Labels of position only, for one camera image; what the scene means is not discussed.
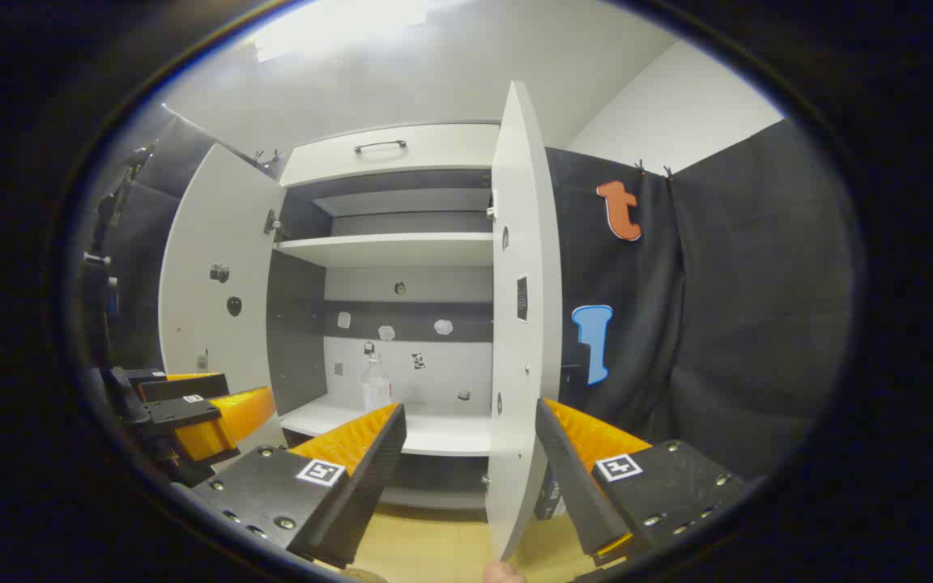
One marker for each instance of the white cabinet top panel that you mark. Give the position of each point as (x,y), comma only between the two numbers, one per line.
(450,150)

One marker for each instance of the black tripod stand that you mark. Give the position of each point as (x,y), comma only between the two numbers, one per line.
(102,243)

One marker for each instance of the clear plastic bottle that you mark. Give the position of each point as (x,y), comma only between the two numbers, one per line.
(376,393)

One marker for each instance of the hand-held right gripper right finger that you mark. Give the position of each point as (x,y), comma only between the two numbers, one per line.
(572,478)

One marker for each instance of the dark book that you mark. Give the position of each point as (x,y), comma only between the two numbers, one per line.
(549,495)

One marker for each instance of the metal door hinge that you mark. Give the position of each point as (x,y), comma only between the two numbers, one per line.
(491,206)
(273,224)

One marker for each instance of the white cabinet door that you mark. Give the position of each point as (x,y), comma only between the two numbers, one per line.
(527,243)
(191,324)

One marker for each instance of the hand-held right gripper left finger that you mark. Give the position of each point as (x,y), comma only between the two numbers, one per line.
(369,470)

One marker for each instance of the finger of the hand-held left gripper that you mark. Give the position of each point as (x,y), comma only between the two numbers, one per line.
(183,385)
(183,413)

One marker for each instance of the white cabinet shelf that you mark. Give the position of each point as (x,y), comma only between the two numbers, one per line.
(394,249)

